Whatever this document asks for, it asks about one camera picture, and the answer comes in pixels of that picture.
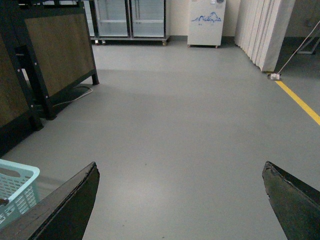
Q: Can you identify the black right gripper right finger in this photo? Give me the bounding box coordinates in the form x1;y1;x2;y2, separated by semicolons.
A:
262;161;320;240

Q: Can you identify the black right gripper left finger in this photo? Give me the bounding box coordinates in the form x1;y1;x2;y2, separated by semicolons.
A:
0;162;100;240

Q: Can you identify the light blue plastic basket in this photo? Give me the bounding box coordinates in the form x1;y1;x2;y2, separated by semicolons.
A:
0;159;40;229

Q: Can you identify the white mop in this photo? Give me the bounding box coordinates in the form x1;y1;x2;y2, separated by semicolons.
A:
267;21;320;81

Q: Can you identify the white folding partition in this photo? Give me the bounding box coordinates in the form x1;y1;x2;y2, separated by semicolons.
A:
234;0;295;73

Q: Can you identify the glass door refrigerator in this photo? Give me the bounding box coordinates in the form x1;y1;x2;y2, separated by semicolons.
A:
83;0;170;46

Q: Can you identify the white cabinet with blue drawing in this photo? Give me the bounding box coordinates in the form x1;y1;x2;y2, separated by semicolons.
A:
187;0;227;48

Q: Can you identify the white floor cable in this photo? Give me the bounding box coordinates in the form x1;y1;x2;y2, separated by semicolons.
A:
51;85;94;108

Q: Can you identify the wooden panel black frame stand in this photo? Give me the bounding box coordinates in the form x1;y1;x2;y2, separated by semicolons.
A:
0;0;99;155

